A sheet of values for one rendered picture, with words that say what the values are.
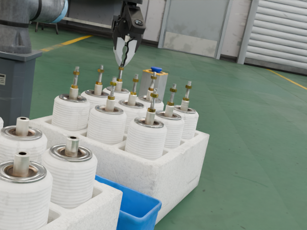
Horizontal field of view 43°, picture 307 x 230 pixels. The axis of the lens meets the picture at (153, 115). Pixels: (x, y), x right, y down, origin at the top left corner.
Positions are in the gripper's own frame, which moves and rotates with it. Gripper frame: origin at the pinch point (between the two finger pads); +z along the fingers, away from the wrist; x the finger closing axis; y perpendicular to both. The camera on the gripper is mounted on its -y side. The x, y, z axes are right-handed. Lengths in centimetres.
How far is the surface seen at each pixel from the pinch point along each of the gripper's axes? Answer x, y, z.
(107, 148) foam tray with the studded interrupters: 11.1, -32.5, 16.6
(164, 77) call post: -18.3, 6.7, 4.4
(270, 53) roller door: -363, 381, 10
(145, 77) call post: -11.7, 8.2, 5.5
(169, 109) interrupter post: -6.8, -25.8, 7.2
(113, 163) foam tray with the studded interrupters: 9.7, -35.1, 19.4
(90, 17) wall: -99, 496, 8
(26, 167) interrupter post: 33, -63, 8
